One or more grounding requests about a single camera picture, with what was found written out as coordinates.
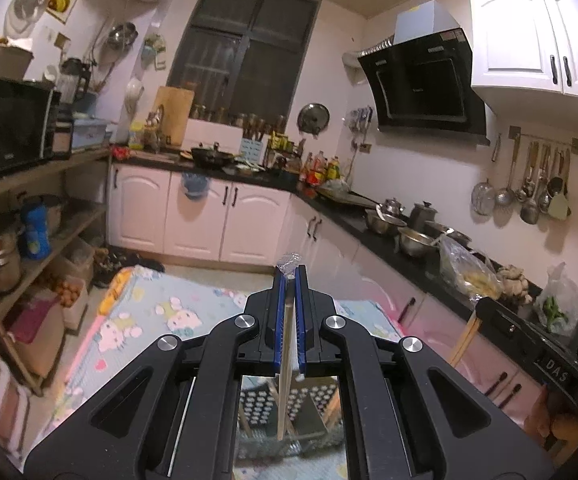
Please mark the row of jars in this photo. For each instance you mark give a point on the row of jars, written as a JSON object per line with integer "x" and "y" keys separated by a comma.
{"x": 249, "y": 121}

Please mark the single bare wooden chopstick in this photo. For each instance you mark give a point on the single bare wooden chopstick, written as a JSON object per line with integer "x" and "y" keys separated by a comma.
{"x": 464, "y": 340}

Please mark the black microwave oven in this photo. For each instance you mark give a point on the black microwave oven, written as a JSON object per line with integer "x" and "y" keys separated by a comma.
{"x": 9, "y": 125}

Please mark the kitchen faucet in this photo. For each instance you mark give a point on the kitchen faucet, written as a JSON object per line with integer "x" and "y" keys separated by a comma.
{"x": 159, "y": 125}

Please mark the light blue cutlery holder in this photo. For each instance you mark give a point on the light blue cutlery holder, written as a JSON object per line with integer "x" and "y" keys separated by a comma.
{"x": 252, "y": 150}

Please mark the plastic wooden chopstick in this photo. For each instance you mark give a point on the plastic wooden chopstick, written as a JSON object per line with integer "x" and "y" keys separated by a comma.
{"x": 289, "y": 310}

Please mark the white upper cabinet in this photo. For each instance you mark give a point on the white upper cabinet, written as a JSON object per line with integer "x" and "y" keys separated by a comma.
{"x": 514, "y": 35}

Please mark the wooden shelf unit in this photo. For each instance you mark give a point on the wooden shelf unit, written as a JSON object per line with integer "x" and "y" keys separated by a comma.
{"x": 44, "y": 175}

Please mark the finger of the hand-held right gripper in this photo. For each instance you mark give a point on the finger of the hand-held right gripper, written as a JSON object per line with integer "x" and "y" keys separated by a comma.
{"x": 504, "y": 320}

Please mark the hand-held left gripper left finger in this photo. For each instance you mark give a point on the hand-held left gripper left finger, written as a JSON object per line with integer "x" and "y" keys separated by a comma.
{"x": 281, "y": 320}

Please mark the steel pot with lid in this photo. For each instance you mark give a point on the steel pot with lid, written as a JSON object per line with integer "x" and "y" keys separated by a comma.
{"x": 422, "y": 216}

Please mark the wall utensil rail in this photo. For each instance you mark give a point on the wall utensil rail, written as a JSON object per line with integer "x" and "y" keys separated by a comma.
{"x": 544, "y": 137}

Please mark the green perforated utensil holder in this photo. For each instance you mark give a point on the green perforated utensil holder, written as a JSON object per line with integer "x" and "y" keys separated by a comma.
{"x": 314, "y": 410}

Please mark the row of seasoning bottles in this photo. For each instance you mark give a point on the row of seasoning bottles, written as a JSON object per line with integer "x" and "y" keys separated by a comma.
{"x": 321, "y": 170}

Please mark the flat metal tray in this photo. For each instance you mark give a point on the flat metal tray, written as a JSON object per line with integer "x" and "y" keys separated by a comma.
{"x": 344, "y": 195}

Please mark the dark window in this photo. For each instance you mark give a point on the dark window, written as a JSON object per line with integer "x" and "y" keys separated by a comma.
{"x": 249, "y": 50}

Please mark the black range hood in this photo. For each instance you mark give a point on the black range hood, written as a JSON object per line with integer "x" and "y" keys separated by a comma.
{"x": 419, "y": 85}

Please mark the wooden cutting board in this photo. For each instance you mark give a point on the wooden cutting board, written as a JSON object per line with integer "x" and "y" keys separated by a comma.
{"x": 174, "y": 112}

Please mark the cartoon cat printed blanket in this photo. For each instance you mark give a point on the cartoon cat printed blanket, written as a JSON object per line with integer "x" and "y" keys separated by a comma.
{"x": 144, "y": 310}

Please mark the hanging steel bowl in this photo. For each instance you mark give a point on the hanging steel bowl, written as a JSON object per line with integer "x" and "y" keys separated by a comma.
{"x": 121, "y": 37}

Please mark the white bag of greens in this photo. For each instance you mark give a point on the white bag of greens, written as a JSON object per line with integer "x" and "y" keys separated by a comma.
{"x": 559, "y": 305}

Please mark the small steel lidded pot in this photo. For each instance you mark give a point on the small steel lidded pot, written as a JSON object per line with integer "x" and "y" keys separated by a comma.
{"x": 393, "y": 207}

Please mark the cardboard box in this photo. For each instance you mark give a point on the cardboard box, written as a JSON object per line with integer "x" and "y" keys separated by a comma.
{"x": 66, "y": 300}

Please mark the white hanging jug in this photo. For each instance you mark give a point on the white hanging jug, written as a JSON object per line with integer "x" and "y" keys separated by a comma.
{"x": 134, "y": 95}

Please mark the hanging cleaning cloths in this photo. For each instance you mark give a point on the hanging cleaning cloths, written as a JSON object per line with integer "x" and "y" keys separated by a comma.
{"x": 154, "y": 50}

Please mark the ginger roots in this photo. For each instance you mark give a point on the ginger roots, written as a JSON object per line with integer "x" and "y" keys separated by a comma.
{"x": 515, "y": 282}

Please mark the hanging metal pot lid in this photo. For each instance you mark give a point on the hanging metal pot lid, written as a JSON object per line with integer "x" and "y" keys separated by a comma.
{"x": 314, "y": 119}

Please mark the light blue plastic crate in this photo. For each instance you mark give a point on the light blue plastic crate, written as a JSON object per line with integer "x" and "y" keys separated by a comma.
{"x": 89, "y": 134}

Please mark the blender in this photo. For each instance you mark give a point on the blender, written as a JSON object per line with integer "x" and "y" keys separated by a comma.
{"x": 74, "y": 82}

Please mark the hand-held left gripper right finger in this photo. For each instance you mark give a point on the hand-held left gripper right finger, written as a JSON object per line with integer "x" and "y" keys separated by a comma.
{"x": 301, "y": 320}

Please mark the beige box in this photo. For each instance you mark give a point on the beige box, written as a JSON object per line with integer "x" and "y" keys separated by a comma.
{"x": 1, "y": 62}

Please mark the black wok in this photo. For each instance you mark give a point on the black wok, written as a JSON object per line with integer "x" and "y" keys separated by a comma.
{"x": 214, "y": 156}

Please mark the clear plastic bag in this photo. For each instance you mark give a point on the clear plastic bag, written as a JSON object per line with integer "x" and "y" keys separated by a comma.
{"x": 469, "y": 272}

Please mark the blue canister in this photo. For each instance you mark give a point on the blue canister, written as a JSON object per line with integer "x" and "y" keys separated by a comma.
{"x": 35, "y": 232}

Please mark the row of hanging kitchen utensils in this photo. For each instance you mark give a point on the row of hanging kitchen utensils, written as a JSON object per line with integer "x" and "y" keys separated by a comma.
{"x": 560, "y": 207}

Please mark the person's right hand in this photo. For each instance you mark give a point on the person's right hand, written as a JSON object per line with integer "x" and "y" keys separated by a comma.
{"x": 564, "y": 427}

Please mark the white rectangular box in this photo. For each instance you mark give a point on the white rectangular box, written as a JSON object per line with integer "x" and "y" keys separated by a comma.
{"x": 211, "y": 132}

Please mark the blue plastic bag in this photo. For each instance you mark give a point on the blue plastic bag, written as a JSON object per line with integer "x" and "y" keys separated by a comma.
{"x": 195, "y": 185}

